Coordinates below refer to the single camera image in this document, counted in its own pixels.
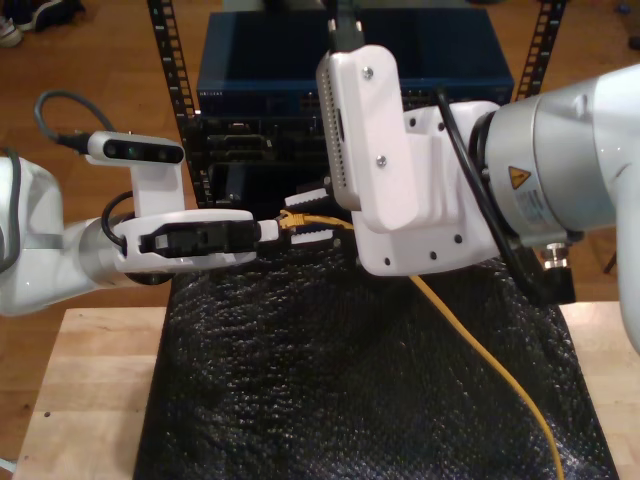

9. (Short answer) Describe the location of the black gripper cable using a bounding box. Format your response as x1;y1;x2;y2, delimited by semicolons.
433;85;577;307
99;192;137;247

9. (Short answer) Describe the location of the black bubble wrap mat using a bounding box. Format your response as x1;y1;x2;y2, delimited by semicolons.
132;242;620;480

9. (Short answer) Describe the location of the black rack drawer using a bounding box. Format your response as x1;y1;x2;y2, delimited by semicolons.
207;162;331;211

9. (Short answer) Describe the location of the blue network switch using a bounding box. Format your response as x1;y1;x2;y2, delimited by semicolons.
196;10;516;119

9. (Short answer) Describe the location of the white sneaker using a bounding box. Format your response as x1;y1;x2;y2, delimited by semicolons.
0;14;25;49

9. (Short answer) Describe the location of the dark sneaker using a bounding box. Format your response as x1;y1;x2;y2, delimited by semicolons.
12;0;86;32

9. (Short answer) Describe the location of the yellow network cable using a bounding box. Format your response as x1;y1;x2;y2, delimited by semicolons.
276;209;567;480

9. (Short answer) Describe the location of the black rack server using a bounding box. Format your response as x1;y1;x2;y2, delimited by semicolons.
182;114;334;165

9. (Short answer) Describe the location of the black perforated rack post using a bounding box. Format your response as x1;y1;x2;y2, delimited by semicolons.
146;0;212;211
514;0;570;104

